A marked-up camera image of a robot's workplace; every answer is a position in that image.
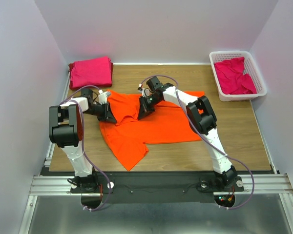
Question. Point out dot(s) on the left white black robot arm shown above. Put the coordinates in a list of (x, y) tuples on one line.
[(66, 130)]

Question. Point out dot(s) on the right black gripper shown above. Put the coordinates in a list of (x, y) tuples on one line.
[(144, 110)]

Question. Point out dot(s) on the pink plastic basket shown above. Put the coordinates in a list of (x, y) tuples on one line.
[(250, 68)]

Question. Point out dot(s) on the aluminium frame rail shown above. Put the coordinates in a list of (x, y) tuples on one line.
[(265, 205)]

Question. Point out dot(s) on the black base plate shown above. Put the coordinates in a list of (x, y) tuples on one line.
[(143, 187)]

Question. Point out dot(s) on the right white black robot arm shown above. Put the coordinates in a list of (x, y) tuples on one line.
[(202, 121)]

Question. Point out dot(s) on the crumpled pink t shirt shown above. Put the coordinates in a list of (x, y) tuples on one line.
[(231, 78)]

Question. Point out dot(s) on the orange t shirt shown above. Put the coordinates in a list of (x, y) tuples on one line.
[(128, 137)]

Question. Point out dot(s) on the folded dark red t shirt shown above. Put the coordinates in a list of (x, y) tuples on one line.
[(104, 83)]

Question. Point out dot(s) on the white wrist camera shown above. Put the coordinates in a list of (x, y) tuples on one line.
[(103, 96), (144, 91)]

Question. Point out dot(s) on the folded pink t shirt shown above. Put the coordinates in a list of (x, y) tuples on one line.
[(91, 71)]

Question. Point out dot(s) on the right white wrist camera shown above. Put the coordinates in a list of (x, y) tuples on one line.
[(144, 91)]

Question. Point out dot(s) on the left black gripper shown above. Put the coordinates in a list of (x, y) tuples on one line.
[(107, 116)]

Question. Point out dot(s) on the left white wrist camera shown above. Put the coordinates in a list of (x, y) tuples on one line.
[(103, 96)]

